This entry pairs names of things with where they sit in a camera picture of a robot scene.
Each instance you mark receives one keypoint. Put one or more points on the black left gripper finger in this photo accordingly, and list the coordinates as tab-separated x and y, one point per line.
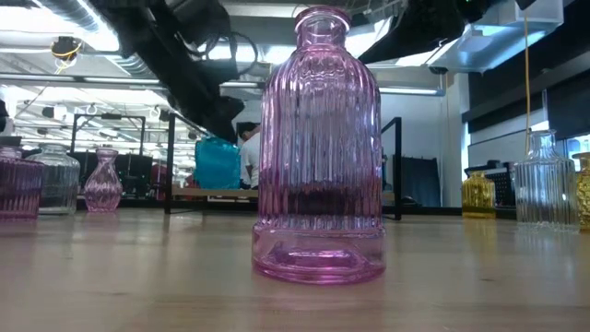
226	120

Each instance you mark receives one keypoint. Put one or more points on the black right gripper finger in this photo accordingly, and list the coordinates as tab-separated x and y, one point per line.
401	34
415	48

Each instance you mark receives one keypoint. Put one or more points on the teal glass vase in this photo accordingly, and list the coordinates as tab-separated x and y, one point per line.
216	166

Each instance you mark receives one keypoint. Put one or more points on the large pink ribbed bottle vase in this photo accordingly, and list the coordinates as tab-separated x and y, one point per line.
318	161

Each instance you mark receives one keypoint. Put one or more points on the small pink twisted vase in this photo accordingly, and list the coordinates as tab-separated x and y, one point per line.
102	184

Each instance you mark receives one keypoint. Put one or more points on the yellow ribbed jar vase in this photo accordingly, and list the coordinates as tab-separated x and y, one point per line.
478	196

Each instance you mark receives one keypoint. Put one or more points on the clear ribbed jar vase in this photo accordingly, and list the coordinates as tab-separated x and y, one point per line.
60	180

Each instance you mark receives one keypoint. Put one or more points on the clear ribbed bottle vase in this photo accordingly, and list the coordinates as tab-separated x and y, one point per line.
546	189

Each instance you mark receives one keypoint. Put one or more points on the pink ribbed jar vase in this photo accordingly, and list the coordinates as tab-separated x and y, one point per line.
18	184

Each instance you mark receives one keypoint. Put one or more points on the yellow diamond textured vase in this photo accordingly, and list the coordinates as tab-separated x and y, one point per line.
584	193

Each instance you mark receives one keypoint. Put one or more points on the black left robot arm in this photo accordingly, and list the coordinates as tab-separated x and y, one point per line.
152	50

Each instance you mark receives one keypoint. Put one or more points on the person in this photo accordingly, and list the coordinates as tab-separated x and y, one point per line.
251	157

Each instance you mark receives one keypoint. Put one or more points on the fluorescent ceiling light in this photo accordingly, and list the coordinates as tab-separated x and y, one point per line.
258	54

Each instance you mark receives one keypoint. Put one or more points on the overhead LED light bar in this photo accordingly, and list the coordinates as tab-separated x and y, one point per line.
120	80

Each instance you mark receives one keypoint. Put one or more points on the black background workbench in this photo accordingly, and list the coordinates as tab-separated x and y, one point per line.
136	170

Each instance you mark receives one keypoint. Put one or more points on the dark curtain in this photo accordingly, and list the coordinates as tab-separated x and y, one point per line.
421	182

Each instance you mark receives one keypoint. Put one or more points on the black pegboard cart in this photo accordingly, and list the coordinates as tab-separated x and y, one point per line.
504	189

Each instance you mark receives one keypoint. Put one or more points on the rectangular sheet metal duct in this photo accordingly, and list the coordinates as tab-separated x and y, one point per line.
488	46

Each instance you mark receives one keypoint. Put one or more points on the wooden shelf black metal frame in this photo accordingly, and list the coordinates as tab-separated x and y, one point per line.
207	193

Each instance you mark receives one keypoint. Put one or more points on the black background rig frame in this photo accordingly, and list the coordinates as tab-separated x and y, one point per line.
110	116

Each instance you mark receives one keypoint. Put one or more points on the black metal table frame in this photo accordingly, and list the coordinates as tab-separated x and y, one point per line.
143	204

